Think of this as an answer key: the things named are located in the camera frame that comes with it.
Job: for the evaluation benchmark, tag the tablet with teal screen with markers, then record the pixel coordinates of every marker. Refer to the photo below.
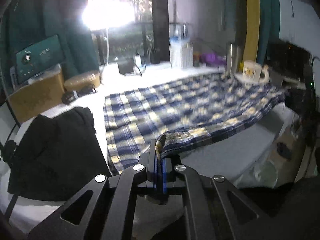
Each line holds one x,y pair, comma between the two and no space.
40,57

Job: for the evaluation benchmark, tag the white desk lamp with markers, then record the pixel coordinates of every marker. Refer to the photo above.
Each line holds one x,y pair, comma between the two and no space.
107,17

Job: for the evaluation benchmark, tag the purple cloth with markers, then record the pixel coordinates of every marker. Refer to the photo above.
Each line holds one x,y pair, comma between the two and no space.
212,58

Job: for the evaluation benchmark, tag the blue yellow plaid shirt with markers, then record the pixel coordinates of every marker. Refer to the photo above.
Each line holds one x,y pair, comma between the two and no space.
175,105

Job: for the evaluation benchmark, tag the black window post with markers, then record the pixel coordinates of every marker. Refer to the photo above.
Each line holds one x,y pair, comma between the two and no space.
160,17

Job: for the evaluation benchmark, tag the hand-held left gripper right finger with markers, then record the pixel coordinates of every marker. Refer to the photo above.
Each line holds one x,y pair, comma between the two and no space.
163,180

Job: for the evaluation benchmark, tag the orange jar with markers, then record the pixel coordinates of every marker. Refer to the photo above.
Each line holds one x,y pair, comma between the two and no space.
196,58

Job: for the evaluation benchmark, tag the black monitor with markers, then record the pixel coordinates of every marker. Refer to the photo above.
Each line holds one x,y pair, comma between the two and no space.
287,55

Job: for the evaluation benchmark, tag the white charger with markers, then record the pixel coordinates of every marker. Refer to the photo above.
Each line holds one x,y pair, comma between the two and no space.
139,61

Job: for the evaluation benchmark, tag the steel tumbler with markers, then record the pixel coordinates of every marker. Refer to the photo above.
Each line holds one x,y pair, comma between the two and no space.
232,57

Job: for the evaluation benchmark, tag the yellow curtain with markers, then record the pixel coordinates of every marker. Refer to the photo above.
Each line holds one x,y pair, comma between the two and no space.
251,17

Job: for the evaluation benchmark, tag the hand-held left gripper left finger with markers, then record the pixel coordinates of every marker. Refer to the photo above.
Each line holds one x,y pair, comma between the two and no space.
156,180

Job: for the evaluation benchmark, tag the black charger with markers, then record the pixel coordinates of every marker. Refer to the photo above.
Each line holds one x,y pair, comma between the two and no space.
126,67

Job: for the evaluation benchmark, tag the cardboard box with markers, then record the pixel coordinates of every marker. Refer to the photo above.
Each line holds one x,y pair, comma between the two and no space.
35,97

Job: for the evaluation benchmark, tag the tan lidded container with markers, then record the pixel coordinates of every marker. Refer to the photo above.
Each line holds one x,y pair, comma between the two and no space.
80,81

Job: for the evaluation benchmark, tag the black cloth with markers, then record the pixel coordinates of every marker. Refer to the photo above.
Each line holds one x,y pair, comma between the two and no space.
55,155

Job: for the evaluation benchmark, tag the clear plastic bag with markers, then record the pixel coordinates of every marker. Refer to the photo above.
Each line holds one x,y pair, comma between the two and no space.
177,40

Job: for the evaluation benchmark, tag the cream cartoon mug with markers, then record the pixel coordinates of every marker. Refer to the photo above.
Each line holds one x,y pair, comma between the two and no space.
251,71

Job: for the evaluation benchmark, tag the white plastic basket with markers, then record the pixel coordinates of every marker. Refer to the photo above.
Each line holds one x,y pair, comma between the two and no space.
181,56

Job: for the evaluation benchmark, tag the teal curtain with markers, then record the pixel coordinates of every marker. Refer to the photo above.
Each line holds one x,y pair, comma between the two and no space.
268,12
62,17

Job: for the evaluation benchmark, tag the black round object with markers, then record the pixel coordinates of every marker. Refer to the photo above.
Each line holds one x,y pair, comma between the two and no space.
10,150

